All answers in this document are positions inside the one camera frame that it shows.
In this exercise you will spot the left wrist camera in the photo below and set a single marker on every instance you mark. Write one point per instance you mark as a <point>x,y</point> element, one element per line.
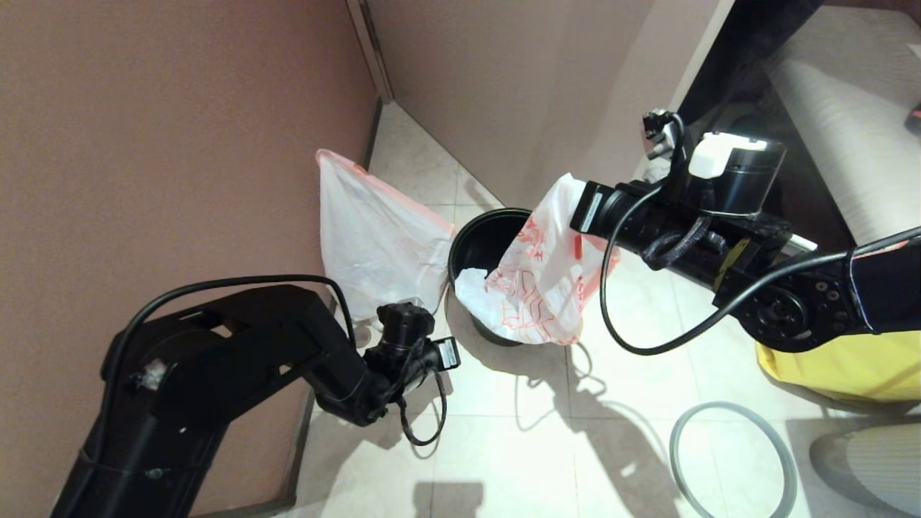
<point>447,354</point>

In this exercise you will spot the white red-printed plastic bag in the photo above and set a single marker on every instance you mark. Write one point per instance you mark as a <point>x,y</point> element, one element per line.
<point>540,288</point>

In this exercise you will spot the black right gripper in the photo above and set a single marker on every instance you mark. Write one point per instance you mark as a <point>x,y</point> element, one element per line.
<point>601,214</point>

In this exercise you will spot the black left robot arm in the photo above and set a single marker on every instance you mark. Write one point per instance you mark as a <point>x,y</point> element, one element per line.
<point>216,360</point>

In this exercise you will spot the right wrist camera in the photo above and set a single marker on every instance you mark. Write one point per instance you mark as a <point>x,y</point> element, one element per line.
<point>662,133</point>

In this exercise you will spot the yellow fabric bag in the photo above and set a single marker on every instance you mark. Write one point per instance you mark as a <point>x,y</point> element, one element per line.
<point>849,374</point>

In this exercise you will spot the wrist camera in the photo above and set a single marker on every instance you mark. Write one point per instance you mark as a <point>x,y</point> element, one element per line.
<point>447,354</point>
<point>662,133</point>

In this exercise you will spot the small round brown floor disc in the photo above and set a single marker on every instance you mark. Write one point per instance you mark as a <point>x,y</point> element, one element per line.
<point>363,335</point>

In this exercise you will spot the black round trash bin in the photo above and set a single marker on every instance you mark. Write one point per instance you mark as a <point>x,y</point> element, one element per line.
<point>482,244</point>

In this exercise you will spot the white garbage bag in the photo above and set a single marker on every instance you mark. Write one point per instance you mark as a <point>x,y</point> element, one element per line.
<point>374,237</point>

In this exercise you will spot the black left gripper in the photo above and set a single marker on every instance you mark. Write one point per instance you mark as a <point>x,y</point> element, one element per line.
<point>421,367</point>

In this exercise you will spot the grey door frame post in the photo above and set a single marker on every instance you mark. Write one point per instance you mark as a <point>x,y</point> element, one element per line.
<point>370,50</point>

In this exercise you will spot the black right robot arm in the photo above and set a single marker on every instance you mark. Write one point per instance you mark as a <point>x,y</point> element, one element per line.
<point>791,302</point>

